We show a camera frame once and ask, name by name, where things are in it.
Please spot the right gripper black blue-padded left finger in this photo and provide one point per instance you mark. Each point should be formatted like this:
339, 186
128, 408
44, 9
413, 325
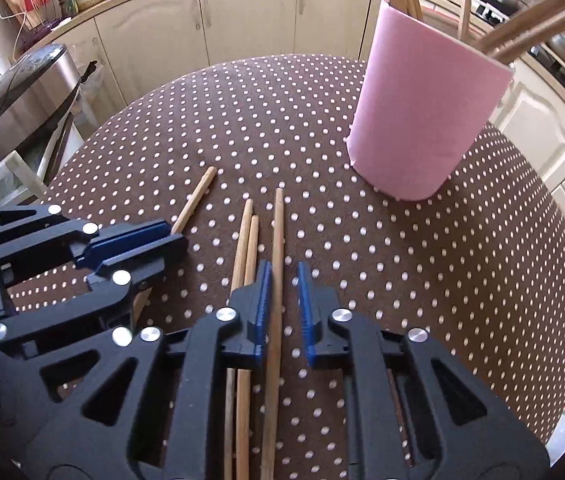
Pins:
156, 410

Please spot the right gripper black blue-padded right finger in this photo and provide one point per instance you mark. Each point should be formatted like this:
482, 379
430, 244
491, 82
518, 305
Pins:
413, 410

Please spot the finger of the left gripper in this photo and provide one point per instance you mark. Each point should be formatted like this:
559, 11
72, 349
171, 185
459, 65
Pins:
35, 239
107, 304

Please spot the pink ceramic utensil cup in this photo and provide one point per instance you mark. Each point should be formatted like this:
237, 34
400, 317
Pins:
425, 98

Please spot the thin chopstick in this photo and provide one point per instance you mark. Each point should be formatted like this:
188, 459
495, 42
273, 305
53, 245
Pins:
464, 21

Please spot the silver rice cooker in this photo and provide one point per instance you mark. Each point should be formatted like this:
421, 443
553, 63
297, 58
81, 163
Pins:
36, 93

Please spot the brown polka dot tablecloth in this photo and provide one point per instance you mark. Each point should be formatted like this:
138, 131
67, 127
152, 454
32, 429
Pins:
480, 265

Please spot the dark small jar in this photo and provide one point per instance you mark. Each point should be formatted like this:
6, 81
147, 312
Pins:
68, 8

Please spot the black gas stove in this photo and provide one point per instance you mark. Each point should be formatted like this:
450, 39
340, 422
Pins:
537, 30

